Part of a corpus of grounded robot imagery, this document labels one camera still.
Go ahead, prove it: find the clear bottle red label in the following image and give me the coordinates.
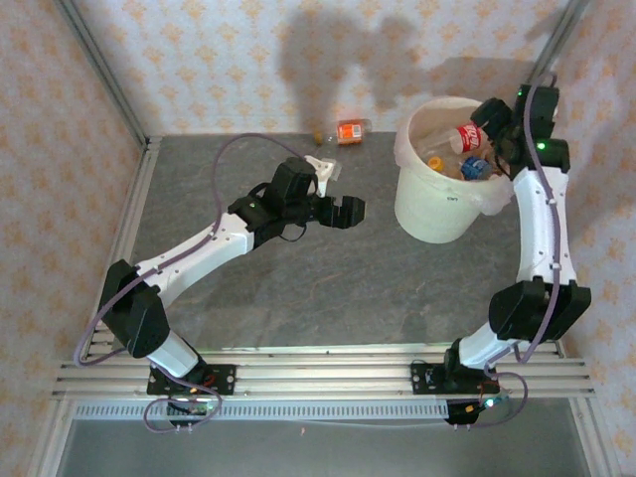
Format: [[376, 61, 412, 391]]
[[415, 122, 487, 156]]

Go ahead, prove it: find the clear bottle blue label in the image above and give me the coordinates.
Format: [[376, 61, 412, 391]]
[[459, 155, 494, 182]]

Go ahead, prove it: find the pink translucent bin liner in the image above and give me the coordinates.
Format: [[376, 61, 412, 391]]
[[395, 96, 518, 216]]

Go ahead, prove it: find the white plastic bin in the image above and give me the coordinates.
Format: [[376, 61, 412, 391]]
[[394, 96, 516, 244]]

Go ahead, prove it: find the clear bottle orange label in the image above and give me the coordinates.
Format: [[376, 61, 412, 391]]
[[311, 117, 374, 147]]

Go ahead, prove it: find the aluminium frame post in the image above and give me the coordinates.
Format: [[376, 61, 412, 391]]
[[54, 0, 150, 149], [516, 0, 590, 95]]

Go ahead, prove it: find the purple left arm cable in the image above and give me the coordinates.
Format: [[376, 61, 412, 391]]
[[73, 132, 322, 434]]

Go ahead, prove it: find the aluminium side rail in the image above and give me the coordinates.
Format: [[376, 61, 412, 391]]
[[79, 136, 163, 359]]

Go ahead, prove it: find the aluminium front mounting rail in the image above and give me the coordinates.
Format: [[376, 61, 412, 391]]
[[52, 342, 595, 399]]

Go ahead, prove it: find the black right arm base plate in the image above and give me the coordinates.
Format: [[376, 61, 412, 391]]
[[409, 361, 456, 397]]

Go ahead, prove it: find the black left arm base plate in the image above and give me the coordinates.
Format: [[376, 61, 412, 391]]
[[147, 364, 238, 398]]

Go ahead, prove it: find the white slotted cable duct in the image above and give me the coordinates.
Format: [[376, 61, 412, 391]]
[[74, 400, 451, 422]]

